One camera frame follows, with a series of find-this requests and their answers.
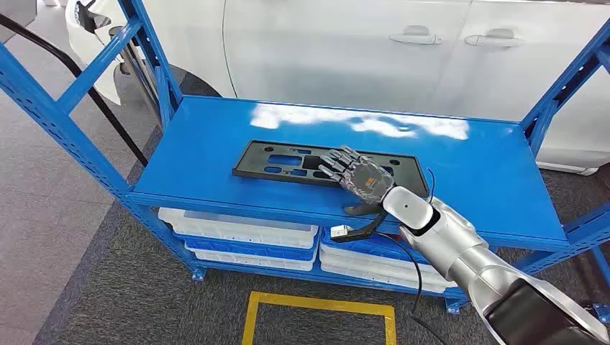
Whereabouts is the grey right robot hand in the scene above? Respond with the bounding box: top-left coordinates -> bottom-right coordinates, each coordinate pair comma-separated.
317,145 -> 396,218

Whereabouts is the black plastic plate part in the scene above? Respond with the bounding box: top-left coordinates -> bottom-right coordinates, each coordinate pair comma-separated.
232,139 -> 430,198

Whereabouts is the blue metal shelf rack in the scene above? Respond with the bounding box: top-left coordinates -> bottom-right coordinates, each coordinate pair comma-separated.
0,0 -> 610,316

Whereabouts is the white car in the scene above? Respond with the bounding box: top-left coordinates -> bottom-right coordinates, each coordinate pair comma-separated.
140,0 -> 610,176

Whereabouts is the white car bumper panel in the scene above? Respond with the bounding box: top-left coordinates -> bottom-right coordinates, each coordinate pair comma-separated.
65,0 -> 122,106

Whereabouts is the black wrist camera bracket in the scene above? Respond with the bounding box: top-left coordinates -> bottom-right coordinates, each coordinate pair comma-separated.
329,211 -> 389,244

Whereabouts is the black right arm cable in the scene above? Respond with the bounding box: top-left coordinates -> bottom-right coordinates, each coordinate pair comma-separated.
375,231 -> 451,345

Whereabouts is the white car door handle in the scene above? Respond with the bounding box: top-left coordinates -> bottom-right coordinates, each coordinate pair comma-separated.
464,28 -> 525,49
388,24 -> 444,46

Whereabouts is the black thick hose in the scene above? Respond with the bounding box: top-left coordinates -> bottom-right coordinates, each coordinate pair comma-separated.
0,13 -> 150,167

